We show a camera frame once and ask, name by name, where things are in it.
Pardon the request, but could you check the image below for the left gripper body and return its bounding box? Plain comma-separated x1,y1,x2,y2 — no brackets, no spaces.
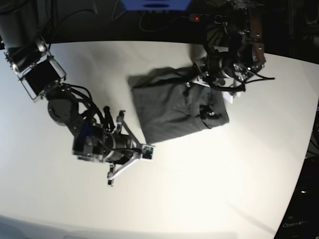
194,56,245,86

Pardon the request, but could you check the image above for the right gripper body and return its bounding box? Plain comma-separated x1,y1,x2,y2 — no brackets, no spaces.
99,133,136,164

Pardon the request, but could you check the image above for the grey T-shirt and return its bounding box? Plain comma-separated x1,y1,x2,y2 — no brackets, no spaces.
128,67,229,144

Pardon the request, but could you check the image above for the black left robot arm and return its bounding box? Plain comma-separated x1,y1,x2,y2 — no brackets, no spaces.
192,0,269,94

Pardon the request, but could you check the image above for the black power strip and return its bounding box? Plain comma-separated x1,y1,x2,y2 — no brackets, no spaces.
188,14,227,24

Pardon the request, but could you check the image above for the blue plastic box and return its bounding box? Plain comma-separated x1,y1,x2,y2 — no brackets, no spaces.
121,0,191,11

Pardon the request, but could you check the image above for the black OpenArm labelled box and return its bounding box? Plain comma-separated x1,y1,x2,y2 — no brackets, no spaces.
274,184,319,239

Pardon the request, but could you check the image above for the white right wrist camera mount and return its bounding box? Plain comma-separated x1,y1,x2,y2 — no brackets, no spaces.
104,111,154,187

